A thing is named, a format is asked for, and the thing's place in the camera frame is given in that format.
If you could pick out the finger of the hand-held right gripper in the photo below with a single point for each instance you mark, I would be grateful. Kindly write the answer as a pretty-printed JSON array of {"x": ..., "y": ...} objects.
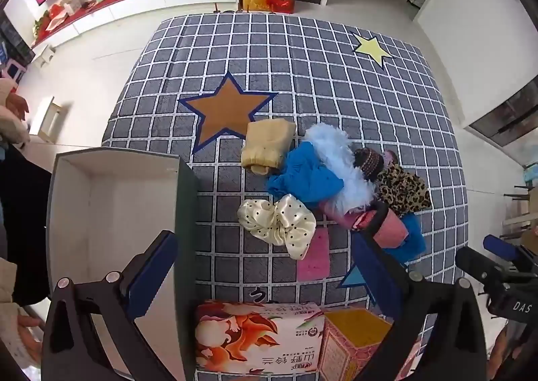
[
  {"x": 500, "y": 246},
  {"x": 475, "y": 261}
]

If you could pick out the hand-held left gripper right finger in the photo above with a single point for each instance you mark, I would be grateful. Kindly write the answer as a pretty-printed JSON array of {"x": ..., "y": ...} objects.
[{"x": 374, "y": 267}]

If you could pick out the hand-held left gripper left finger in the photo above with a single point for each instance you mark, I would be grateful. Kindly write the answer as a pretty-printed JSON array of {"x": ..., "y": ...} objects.
[{"x": 155, "y": 271}]

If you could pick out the blue ruffled cloth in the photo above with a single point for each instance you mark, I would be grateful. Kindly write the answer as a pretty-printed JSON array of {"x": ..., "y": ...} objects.
[{"x": 414, "y": 242}]

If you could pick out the grey cardboard box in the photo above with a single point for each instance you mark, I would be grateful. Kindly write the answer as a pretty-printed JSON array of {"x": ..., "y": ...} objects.
[{"x": 117, "y": 213}]

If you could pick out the leopard print cloth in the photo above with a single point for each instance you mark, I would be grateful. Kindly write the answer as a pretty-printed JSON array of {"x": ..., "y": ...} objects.
[{"x": 403, "y": 192}]

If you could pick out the dark beaded scrunchie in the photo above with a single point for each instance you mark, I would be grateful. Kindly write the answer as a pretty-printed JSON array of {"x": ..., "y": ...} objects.
[{"x": 367, "y": 162}]

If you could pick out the blue shiny cloth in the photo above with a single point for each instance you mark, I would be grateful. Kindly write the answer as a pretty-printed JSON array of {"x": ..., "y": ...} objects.
[{"x": 307, "y": 175}]

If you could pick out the cream polka dot scrunchie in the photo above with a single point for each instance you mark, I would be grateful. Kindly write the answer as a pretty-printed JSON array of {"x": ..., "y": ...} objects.
[{"x": 269, "y": 221}]

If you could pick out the light blue fluffy scrunchie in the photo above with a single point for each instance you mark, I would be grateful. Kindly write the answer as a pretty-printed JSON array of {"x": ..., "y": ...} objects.
[{"x": 332, "y": 145}]

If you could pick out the beige knit cloth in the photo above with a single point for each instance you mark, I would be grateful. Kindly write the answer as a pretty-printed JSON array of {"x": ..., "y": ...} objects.
[{"x": 264, "y": 141}]

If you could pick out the pink sponge with black band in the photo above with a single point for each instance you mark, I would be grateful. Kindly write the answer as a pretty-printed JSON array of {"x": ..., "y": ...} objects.
[{"x": 393, "y": 231}]

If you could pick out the wooden chair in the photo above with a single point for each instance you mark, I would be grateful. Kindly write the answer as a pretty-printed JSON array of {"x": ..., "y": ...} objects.
[{"x": 523, "y": 213}]

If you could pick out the pink flat sponge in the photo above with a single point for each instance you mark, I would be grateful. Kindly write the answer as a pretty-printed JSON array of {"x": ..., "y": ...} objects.
[{"x": 313, "y": 257}]

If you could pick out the pink patterned box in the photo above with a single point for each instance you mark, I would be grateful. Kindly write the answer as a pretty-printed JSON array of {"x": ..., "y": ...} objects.
[{"x": 349, "y": 347}]

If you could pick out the fox print tissue pack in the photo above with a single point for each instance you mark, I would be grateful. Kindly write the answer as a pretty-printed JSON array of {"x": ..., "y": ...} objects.
[{"x": 252, "y": 334}]

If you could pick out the glass door cabinet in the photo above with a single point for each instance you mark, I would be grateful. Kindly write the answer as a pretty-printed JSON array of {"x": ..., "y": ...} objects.
[{"x": 508, "y": 120}]

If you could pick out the white low stool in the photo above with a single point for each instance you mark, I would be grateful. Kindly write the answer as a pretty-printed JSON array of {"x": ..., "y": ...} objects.
[{"x": 46, "y": 118}]

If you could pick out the grey checked star blanket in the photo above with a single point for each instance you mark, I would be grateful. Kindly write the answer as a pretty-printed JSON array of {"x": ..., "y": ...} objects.
[{"x": 294, "y": 70}]

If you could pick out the small wooden stool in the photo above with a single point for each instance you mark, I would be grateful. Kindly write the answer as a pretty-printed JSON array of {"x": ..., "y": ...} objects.
[{"x": 45, "y": 55}]

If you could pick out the pink plastic stool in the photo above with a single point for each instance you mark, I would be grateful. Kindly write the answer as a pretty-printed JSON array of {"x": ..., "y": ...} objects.
[{"x": 14, "y": 72}]

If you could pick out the white cabinet with red top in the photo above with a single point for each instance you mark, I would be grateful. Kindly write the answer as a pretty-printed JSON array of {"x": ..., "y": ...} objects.
[{"x": 138, "y": 2}]

